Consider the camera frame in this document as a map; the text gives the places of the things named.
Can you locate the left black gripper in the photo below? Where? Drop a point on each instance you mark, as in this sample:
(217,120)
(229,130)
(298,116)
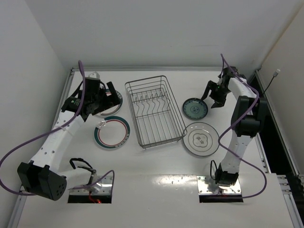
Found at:
(104,99)

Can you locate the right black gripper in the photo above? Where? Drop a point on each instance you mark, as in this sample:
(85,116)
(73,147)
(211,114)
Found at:
(215,94)

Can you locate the green red rimmed plate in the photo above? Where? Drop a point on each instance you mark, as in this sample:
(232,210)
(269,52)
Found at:
(111,133)
(113,109)

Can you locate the blue floral green plate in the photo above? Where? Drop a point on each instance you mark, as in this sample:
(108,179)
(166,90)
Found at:
(195,109)

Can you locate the white plate dark rim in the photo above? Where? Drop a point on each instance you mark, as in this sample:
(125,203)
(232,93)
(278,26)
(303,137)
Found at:
(201,139)

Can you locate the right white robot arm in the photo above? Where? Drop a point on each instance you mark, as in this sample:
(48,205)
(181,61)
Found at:
(247,120)

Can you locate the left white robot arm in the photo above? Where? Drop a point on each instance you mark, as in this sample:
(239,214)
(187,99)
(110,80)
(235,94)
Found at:
(41,176)

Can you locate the grey wire dish rack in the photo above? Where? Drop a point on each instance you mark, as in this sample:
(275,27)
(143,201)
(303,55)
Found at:
(154,111)

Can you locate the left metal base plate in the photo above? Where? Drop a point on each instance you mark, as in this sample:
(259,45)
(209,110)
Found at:
(102,188)

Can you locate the metal base plate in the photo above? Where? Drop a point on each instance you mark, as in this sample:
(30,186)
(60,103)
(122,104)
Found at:
(102,188)
(208,187)

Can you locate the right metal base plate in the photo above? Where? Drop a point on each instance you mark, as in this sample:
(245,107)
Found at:
(208,187)

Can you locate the aluminium frame rail right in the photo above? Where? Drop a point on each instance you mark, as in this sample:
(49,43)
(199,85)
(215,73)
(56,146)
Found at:
(279,157)

